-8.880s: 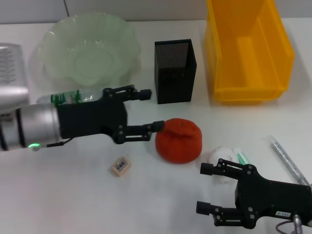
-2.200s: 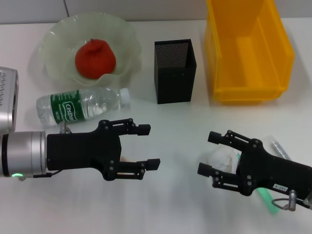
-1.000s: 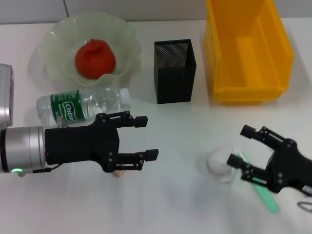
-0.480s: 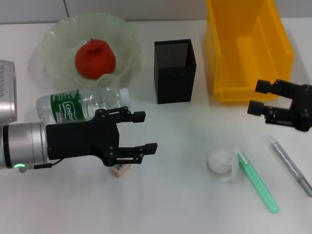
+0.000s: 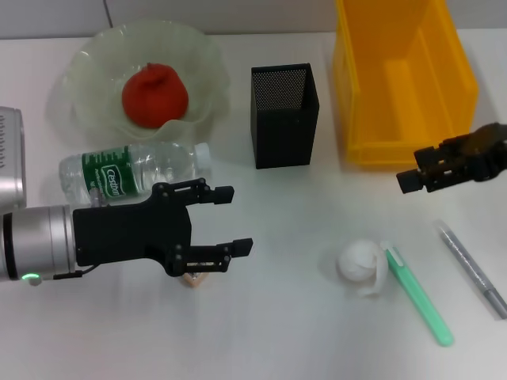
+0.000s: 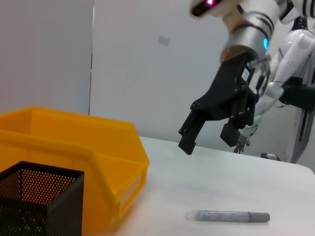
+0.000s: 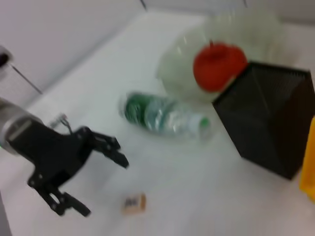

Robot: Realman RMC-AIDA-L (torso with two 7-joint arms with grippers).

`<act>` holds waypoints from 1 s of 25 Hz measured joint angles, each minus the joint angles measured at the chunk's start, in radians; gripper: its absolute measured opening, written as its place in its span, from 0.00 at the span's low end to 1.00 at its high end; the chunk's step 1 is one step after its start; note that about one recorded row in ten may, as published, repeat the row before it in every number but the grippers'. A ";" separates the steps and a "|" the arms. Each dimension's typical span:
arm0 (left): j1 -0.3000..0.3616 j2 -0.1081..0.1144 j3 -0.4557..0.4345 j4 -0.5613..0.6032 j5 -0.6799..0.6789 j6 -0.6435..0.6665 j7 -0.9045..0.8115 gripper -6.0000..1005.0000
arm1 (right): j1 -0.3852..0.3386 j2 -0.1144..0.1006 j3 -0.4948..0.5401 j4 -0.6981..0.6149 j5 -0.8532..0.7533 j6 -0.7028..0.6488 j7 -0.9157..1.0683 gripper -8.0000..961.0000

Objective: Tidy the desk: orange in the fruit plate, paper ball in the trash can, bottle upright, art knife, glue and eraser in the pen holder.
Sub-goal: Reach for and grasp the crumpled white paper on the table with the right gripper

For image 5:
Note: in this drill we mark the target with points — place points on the clear green-label water bottle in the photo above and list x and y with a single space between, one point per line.
115 170

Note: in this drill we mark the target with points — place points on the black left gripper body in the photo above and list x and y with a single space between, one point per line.
126 233

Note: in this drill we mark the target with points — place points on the beige eraser with barcode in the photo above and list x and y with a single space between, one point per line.
194 282

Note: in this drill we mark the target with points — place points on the green pen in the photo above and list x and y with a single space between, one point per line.
420 301

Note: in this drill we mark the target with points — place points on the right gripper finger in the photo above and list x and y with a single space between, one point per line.
428 156
410 182

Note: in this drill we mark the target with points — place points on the silver pen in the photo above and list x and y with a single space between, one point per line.
471 269

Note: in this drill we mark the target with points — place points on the black mesh pen holder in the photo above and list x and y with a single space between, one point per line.
285 138

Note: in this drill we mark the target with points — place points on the pale green glass fruit plate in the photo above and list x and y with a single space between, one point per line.
99 59

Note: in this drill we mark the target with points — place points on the yellow plastic bin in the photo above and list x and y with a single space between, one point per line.
396 152

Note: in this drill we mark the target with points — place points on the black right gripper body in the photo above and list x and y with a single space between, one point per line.
491 150

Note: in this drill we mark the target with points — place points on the white paper ball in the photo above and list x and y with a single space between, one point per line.
356 263

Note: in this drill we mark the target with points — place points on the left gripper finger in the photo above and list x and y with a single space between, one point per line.
222 194
242 247

